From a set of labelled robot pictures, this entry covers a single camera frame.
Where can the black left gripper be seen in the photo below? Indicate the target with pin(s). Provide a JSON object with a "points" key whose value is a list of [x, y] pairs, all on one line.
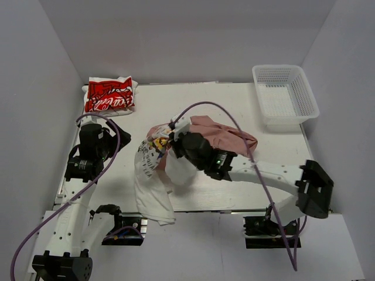
{"points": [[118, 136]]}

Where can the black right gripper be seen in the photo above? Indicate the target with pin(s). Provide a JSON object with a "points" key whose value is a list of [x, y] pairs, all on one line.
{"points": [[176, 143]]}

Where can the pink t-shirt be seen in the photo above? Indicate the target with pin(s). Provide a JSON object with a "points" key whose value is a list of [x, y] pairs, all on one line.
{"points": [[220, 136]]}

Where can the white cartoon print t-shirt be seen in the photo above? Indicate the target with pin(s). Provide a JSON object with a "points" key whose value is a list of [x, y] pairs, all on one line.
{"points": [[152, 196]]}

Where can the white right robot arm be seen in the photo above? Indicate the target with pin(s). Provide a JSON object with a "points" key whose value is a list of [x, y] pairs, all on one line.
{"points": [[309, 186]]}

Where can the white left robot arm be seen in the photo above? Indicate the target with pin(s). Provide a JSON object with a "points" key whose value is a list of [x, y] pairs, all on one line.
{"points": [[67, 255]]}

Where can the folded red coca-cola t-shirt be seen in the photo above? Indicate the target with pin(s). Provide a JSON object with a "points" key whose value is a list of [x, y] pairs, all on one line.
{"points": [[110, 96]]}

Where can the white plastic basket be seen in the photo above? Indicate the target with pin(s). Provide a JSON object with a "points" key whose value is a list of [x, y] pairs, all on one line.
{"points": [[284, 94]]}

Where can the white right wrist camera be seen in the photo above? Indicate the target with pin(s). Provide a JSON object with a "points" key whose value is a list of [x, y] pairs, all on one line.
{"points": [[178, 125]]}

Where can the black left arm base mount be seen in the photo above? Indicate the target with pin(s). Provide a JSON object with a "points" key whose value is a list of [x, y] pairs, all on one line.
{"points": [[125, 229]]}

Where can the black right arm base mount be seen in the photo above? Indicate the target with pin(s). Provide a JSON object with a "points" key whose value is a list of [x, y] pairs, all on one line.
{"points": [[262, 233]]}

